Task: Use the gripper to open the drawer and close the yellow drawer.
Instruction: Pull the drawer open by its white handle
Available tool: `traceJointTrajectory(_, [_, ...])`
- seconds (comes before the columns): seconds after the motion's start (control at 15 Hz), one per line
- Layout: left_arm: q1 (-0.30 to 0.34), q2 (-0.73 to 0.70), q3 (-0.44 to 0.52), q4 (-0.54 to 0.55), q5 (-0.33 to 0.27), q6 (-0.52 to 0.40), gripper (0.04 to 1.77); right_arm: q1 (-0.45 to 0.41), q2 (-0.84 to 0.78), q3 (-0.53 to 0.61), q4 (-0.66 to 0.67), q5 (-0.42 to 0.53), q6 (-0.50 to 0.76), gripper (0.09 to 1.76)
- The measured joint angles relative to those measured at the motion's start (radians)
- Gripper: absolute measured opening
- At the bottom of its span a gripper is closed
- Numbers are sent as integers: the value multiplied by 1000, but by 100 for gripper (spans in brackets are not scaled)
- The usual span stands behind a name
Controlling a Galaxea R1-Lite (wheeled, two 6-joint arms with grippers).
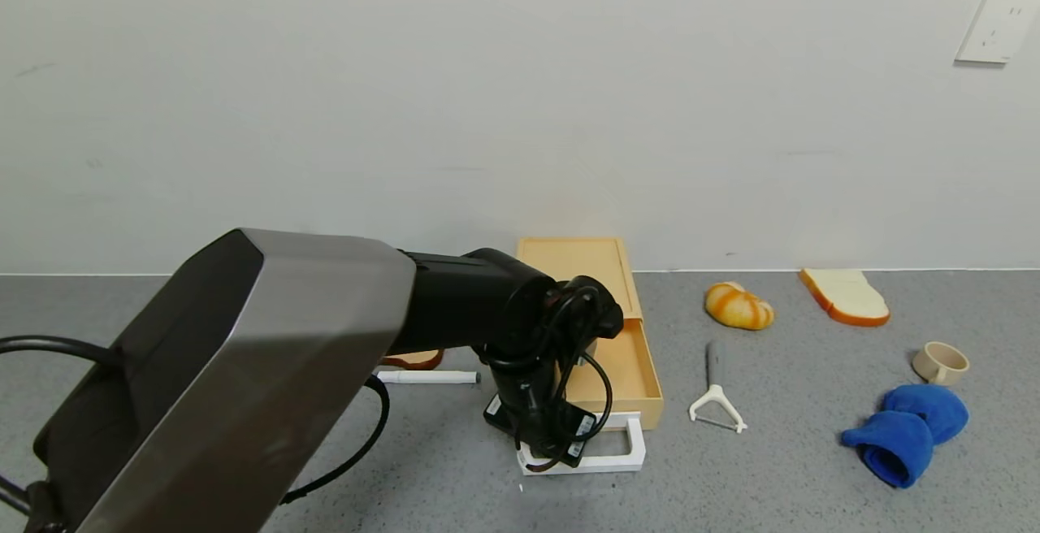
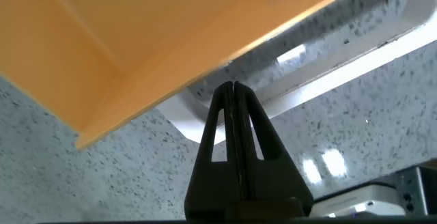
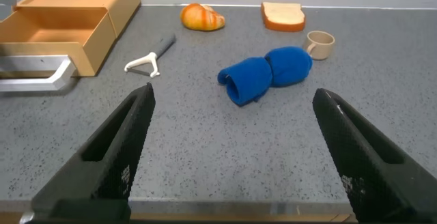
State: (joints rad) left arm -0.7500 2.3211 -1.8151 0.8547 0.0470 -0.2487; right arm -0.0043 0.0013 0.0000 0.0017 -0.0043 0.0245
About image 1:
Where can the beige cup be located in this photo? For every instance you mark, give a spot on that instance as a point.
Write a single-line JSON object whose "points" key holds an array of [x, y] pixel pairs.
{"points": [[937, 366]]}

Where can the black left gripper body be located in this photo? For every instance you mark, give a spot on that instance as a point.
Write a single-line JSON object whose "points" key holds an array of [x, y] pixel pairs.
{"points": [[543, 429]]}

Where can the orange croissant bread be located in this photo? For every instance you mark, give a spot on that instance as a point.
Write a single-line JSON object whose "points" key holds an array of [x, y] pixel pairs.
{"points": [[738, 307]]}

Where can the white marker pen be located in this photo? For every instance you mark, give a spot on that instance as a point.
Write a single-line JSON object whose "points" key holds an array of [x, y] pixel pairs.
{"points": [[426, 377]]}

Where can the white wall outlet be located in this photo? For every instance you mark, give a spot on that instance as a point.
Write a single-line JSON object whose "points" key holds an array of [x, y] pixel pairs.
{"points": [[998, 28]]}

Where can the white bread slice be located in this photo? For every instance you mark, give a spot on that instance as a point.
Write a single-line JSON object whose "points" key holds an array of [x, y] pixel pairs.
{"points": [[847, 296]]}

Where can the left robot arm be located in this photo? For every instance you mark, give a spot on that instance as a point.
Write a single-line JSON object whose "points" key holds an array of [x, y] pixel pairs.
{"points": [[284, 338]]}

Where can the blue rolled towel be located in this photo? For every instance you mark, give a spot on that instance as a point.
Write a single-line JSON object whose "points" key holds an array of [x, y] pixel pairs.
{"points": [[903, 435]]}

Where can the brown toast slice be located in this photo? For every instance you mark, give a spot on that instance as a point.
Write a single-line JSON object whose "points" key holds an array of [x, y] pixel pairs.
{"points": [[414, 359]]}

